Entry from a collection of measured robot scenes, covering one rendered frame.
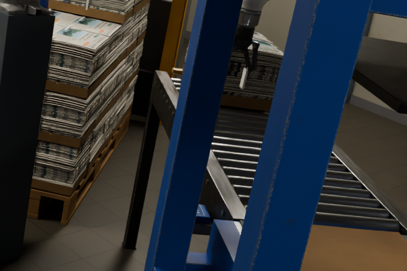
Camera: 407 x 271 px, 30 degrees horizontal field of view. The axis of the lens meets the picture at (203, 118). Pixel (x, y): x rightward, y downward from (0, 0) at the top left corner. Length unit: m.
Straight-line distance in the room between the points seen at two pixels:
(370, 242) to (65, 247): 1.66
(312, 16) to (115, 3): 2.75
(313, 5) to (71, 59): 2.27
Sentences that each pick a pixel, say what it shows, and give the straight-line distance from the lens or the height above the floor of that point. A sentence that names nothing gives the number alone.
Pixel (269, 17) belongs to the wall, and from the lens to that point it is 7.18.
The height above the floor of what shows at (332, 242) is 0.80.
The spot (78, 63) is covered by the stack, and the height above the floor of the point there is 0.75.
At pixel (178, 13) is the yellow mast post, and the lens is 4.83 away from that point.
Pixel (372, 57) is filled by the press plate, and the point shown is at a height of 1.32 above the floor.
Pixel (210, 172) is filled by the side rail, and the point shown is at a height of 0.80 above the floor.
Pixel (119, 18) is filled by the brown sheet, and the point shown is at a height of 0.86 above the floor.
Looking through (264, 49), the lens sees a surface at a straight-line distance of 2.81.
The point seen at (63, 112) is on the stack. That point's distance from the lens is 3.30.
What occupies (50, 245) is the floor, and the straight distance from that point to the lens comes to 3.31.
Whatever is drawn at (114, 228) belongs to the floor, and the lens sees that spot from 3.52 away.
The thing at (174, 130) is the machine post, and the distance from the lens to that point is 1.73.
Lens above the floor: 1.58
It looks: 17 degrees down
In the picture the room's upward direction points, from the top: 12 degrees clockwise
